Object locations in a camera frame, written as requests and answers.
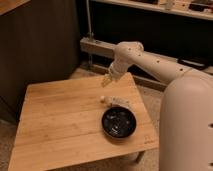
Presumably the metal pole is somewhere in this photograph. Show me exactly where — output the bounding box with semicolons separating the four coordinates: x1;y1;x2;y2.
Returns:
86;0;94;41

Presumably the black ceramic bowl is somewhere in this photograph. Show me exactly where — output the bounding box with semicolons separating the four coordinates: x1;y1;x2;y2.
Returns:
101;106;137;139

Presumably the black handle object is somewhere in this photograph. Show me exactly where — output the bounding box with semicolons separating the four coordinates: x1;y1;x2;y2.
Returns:
177;59;209;70

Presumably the white wooden beam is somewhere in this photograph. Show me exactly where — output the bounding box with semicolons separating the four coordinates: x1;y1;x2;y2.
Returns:
79;36;213;76

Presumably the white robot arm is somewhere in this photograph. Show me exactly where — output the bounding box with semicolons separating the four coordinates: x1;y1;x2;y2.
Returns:
103;41;213;171

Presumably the wooden shelf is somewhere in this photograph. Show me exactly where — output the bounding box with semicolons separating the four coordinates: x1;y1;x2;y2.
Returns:
92;0;213;21

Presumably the wooden table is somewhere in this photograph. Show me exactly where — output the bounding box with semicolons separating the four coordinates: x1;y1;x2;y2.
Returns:
8;73;158;171

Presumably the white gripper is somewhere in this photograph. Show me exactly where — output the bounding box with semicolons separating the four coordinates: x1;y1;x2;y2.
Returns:
101;62;125;87

